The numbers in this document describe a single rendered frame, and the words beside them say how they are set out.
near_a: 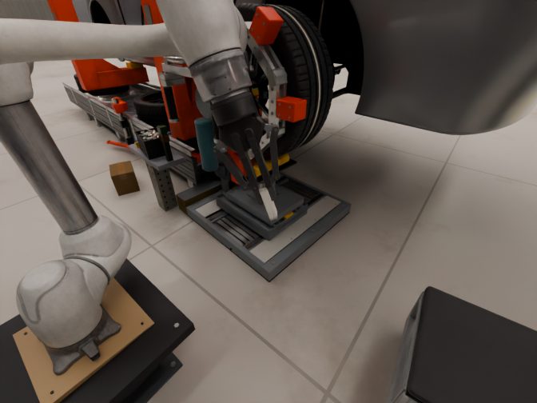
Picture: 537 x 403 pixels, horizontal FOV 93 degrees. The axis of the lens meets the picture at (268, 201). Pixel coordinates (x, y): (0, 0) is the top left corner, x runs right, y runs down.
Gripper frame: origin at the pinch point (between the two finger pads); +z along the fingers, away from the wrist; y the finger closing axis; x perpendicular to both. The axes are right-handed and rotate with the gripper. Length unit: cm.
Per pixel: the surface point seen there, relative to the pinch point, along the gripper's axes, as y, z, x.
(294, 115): 11, -8, 52
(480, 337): 45, 67, 9
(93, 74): -169, -93, 243
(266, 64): 7, -28, 58
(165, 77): -33, -37, 68
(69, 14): -154, -139, 232
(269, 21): 12, -39, 55
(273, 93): 6, -17, 57
